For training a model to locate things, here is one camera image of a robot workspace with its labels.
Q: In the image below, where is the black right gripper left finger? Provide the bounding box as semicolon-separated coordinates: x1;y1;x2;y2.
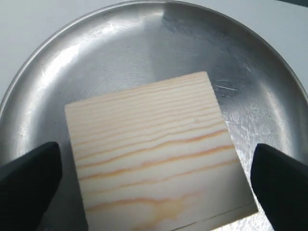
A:
0;142;63;231

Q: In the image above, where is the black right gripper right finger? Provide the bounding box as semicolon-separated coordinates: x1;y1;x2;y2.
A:
250;143;308;231

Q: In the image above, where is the pale wooden cube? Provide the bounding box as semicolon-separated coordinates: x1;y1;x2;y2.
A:
65;72;258;231

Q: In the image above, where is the round steel plate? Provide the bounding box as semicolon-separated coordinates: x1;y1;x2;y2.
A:
0;0;308;231

